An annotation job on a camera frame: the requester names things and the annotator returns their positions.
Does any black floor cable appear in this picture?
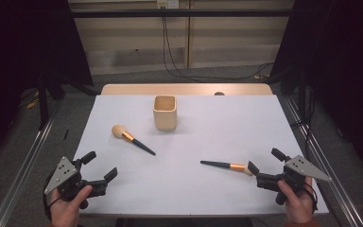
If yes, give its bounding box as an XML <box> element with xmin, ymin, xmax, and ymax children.
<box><xmin>162</xmin><ymin>8</ymin><xmax>275</xmax><ymax>81</ymax></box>

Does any black horizontal bar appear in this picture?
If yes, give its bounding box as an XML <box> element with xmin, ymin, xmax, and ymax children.
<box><xmin>70</xmin><ymin>9</ymin><xmax>294</xmax><ymax>18</ymax></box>

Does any beige square cup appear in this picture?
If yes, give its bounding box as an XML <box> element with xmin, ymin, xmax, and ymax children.
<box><xmin>152</xmin><ymin>95</ymin><xmax>178</xmax><ymax>131</ymax></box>

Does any white wall socket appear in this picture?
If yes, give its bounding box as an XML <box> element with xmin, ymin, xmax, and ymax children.
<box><xmin>156</xmin><ymin>0</ymin><xmax>180</xmax><ymax>9</ymax></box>

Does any person's left hand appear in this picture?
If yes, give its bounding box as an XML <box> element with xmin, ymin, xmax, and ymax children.
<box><xmin>49</xmin><ymin>184</ymin><xmax>94</xmax><ymax>226</ymax></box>

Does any person's right hand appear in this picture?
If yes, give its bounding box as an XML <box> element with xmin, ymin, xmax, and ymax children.
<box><xmin>277</xmin><ymin>176</ymin><xmax>315</xmax><ymax>224</ymax></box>

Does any black curtain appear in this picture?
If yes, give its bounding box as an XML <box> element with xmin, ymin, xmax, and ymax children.
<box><xmin>270</xmin><ymin>0</ymin><xmax>363</xmax><ymax>181</ymax></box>
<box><xmin>0</xmin><ymin>0</ymin><xmax>94</xmax><ymax>165</ymax></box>

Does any flat head makeup brush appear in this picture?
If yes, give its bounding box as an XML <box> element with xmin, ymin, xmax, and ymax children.
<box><xmin>199</xmin><ymin>160</ymin><xmax>253</xmax><ymax>177</ymax></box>

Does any wooden table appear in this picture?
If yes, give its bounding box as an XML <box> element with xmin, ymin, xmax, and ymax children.
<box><xmin>100</xmin><ymin>83</ymin><xmax>274</xmax><ymax>96</ymax></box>

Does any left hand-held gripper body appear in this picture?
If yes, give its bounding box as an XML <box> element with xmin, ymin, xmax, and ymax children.
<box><xmin>43</xmin><ymin>156</ymin><xmax>109</xmax><ymax>210</ymax></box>

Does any aluminium rail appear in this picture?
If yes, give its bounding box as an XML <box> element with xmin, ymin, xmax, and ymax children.
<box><xmin>283</xmin><ymin>96</ymin><xmax>363</xmax><ymax>227</ymax></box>
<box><xmin>0</xmin><ymin>97</ymin><xmax>62</xmax><ymax>227</ymax></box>

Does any black metal stand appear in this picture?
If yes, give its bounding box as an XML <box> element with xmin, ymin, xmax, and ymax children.
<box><xmin>37</xmin><ymin>74</ymin><xmax>50</xmax><ymax>131</ymax></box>

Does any left hand-held gripper cable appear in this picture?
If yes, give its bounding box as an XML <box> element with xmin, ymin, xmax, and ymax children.
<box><xmin>43</xmin><ymin>171</ymin><xmax>61</xmax><ymax>221</ymax></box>

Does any hand-held gripper cable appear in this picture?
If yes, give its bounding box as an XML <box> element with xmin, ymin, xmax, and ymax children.
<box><xmin>43</xmin><ymin>171</ymin><xmax>61</xmax><ymax>221</ymax></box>
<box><xmin>304</xmin><ymin>183</ymin><xmax>319</xmax><ymax>212</ymax></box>

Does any white table sheet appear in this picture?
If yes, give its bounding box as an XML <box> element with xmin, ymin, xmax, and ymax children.
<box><xmin>72</xmin><ymin>94</ymin><xmax>329</xmax><ymax>218</ymax></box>

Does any round head makeup brush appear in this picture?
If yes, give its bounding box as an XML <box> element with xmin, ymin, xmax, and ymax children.
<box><xmin>112</xmin><ymin>124</ymin><xmax>157</xmax><ymax>157</ymax></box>

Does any black cable beside rail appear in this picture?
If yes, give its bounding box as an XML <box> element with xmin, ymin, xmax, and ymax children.
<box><xmin>291</xmin><ymin>91</ymin><xmax>317</xmax><ymax>153</ymax></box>

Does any right hand-held gripper cable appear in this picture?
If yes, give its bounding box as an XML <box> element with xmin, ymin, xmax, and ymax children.
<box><xmin>304</xmin><ymin>183</ymin><xmax>319</xmax><ymax>212</ymax></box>

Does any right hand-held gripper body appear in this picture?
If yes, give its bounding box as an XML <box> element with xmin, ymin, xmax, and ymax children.
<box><xmin>255</xmin><ymin>154</ymin><xmax>333</xmax><ymax>206</ymax></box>

